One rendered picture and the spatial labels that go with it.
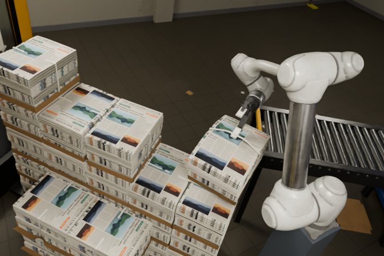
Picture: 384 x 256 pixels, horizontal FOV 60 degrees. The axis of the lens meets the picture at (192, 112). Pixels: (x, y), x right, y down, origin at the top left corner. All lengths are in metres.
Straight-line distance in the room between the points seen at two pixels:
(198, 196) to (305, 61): 0.99
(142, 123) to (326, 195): 1.01
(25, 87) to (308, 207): 1.48
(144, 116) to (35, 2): 3.28
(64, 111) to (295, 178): 1.27
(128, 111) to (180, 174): 0.47
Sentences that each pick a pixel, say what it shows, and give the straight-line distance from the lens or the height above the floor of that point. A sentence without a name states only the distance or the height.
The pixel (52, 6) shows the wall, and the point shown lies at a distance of 5.00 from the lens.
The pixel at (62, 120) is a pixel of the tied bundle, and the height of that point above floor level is 1.06.
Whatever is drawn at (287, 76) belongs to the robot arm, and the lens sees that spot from 1.24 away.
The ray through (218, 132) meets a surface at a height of 1.19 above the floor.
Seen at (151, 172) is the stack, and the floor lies 0.83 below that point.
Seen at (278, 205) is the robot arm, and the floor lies 1.23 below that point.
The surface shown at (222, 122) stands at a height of 1.18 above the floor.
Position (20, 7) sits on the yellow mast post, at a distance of 2.48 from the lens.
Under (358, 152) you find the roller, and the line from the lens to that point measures 2.66.
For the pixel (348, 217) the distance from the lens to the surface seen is 3.33.
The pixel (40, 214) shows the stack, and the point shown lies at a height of 0.60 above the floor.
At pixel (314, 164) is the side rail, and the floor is 0.80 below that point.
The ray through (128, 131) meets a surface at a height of 1.07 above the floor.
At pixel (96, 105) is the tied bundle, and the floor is 1.06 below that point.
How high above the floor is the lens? 2.34
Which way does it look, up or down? 39 degrees down
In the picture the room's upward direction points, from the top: 11 degrees clockwise
